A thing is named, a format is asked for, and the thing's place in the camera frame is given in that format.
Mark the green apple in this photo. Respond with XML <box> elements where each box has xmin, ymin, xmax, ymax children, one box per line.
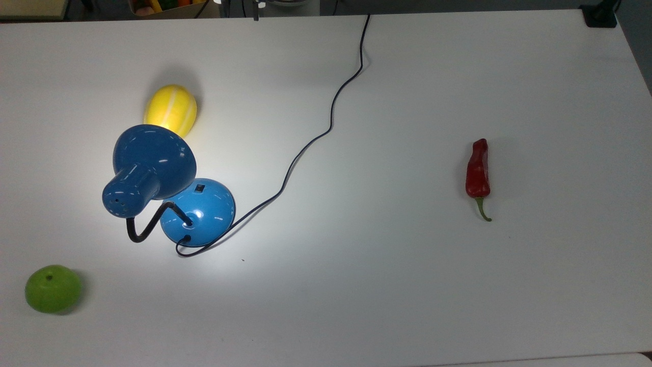
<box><xmin>24</xmin><ymin>264</ymin><xmax>82</xmax><ymax>314</ymax></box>

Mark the red chili pepper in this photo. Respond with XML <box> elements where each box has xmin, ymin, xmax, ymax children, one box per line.
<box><xmin>465</xmin><ymin>138</ymin><xmax>494</xmax><ymax>223</ymax></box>

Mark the yellow melon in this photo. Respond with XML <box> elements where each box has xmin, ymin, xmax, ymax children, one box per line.
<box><xmin>143</xmin><ymin>84</ymin><xmax>198</xmax><ymax>139</ymax></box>

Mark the black corner clamp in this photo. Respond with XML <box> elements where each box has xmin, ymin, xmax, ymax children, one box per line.
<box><xmin>580</xmin><ymin>0</ymin><xmax>620</xmax><ymax>29</ymax></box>

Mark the blue desk lamp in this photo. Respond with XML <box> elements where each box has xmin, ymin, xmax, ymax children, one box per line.
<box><xmin>102</xmin><ymin>124</ymin><xmax>236</xmax><ymax>249</ymax></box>

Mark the black lamp power cable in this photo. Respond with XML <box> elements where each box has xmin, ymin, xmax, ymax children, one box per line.
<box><xmin>175</xmin><ymin>13</ymin><xmax>371</xmax><ymax>257</ymax></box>

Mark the box of toy fruit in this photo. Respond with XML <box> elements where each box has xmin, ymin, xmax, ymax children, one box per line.
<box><xmin>129</xmin><ymin>0</ymin><xmax>210</xmax><ymax>19</ymax></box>

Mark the beige wooden board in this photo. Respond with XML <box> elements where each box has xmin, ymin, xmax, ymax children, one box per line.
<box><xmin>0</xmin><ymin>0</ymin><xmax>71</xmax><ymax>21</ymax></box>

